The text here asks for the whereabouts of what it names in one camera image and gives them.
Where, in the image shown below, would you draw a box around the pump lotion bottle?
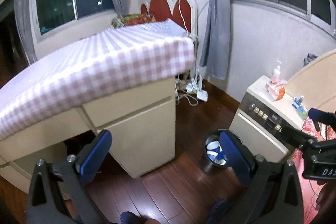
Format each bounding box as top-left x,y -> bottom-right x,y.
270,60 -> 282,85

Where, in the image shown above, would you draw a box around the white charging cable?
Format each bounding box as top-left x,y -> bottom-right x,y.
168,0 -> 199,106

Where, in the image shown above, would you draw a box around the orange tissue packet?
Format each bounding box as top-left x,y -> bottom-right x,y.
265,80 -> 286,102

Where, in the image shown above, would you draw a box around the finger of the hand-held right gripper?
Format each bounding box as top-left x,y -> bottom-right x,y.
308,108 -> 336,132
280,126 -> 320,152

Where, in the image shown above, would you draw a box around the colourful patterned pillow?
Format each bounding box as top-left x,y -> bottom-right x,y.
111,13 -> 155,29

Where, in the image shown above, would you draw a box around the small blue dropper bottle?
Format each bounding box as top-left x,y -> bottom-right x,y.
293,95 -> 304,109

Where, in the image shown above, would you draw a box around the black trash bin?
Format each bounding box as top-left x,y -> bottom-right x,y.
203,130 -> 242,174

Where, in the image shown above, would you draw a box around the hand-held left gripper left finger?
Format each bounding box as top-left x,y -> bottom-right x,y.
26,130 -> 113,224

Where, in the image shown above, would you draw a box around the red heart-shaped headboard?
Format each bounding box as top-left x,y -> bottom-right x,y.
140,0 -> 198,38

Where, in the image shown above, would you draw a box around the small bottles on washer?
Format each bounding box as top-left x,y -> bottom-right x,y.
297,106 -> 308,120

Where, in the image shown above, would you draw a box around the blue fuzzy slipper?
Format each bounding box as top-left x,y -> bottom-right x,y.
120,211 -> 143,224
206,198 -> 237,224

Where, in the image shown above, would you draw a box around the white power adapter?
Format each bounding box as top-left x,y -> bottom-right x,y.
186,80 -> 198,94

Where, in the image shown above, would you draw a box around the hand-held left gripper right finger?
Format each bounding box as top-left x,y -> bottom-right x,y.
219,130 -> 305,224

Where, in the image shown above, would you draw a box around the grey bag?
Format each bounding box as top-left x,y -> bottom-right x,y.
304,53 -> 318,66

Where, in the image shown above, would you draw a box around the tied grey curtain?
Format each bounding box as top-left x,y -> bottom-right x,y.
199,0 -> 233,80

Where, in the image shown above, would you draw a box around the cream curved bed board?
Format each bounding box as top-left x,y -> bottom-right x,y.
285,49 -> 336,119

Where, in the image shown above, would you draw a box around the person's right hand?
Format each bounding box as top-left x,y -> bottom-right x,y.
315,179 -> 336,214

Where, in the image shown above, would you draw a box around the cream cabinet with button panel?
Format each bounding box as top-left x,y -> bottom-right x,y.
229,74 -> 311,164

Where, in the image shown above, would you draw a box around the white bed frame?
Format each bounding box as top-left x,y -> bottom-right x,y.
188,35 -> 202,77

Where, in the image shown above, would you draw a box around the bed with checkered sheet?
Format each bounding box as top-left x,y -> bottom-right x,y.
0,18 -> 196,140

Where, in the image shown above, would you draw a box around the red floral blanket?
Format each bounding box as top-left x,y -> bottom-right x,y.
291,118 -> 336,222

